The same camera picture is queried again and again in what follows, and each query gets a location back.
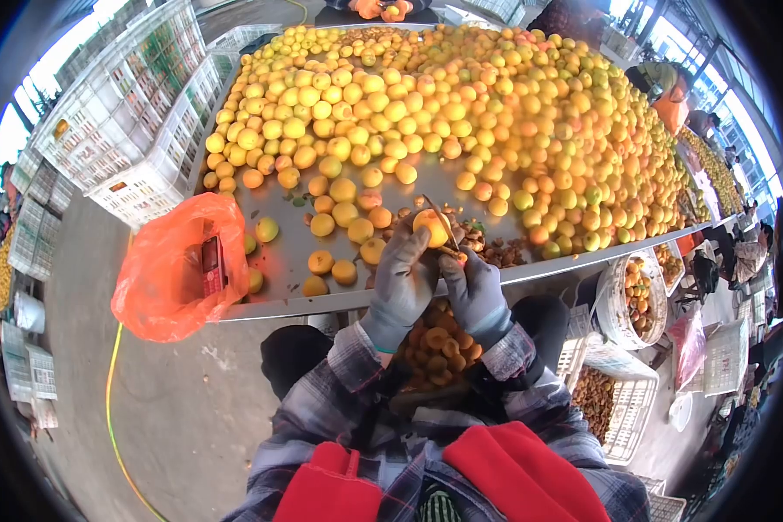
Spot person's left hand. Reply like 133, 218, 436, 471
359, 214, 465, 355

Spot person's right hand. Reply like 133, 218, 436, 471
438, 247, 516, 351

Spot person's right fingers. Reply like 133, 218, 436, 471
460, 247, 499, 280

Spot person's right thumb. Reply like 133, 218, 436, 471
438, 254, 471, 302

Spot person's left fingers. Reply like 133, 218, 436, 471
388, 215, 434, 278

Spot small knife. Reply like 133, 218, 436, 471
422, 194, 468, 265

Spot peeled single apricot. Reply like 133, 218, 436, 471
412, 208, 451, 249

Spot heap of brown apricot pits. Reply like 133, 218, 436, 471
381, 194, 529, 270

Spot basket of halved apricots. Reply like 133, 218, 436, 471
388, 298, 485, 395

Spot pile of yellow apricots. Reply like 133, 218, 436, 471
202, 23, 712, 298

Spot white bucket with apricots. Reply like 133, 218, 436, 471
596, 250, 669, 351

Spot white crate with brown fruit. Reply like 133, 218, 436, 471
556, 334, 660, 467

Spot red mobile phone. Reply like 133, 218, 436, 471
200, 235, 227, 298

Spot person's body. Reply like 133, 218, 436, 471
221, 391, 653, 522

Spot pink plastic bag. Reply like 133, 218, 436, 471
666, 305, 708, 392

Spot orange plastic bag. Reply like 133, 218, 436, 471
110, 192, 251, 344

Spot far table with apricots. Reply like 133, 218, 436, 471
677, 126, 746, 218

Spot empty white crate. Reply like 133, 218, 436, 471
703, 318, 750, 398

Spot stack of white plastic crates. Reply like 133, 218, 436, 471
29, 0, 283, 231

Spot row of white crates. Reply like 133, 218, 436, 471
7, 147, 77, 283

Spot yellow hose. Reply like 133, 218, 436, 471
104, 228, 171, 522

